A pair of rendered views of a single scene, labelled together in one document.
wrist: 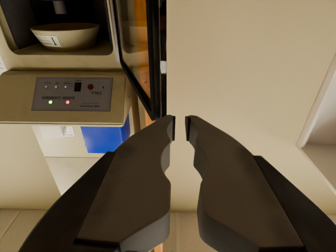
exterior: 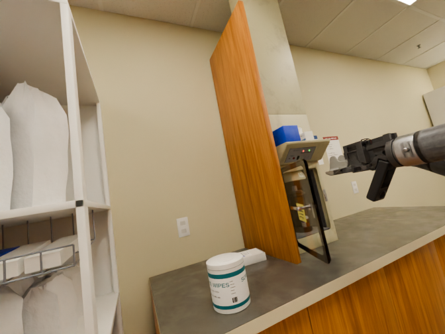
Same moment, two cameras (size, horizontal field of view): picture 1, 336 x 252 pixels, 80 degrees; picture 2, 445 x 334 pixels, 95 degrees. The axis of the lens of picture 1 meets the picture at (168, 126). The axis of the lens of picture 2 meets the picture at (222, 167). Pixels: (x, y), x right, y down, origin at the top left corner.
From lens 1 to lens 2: 71 cm
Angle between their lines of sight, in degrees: 33
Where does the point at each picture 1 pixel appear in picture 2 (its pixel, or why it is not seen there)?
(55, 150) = (302, 118)
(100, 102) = (292, 152)
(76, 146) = (293, 121)
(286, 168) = (95, 75)
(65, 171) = (297, 103)
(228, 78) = (184, 160)
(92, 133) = (296, 136)
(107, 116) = (291, 146)
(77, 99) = (299, 152)
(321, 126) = (84, 124)
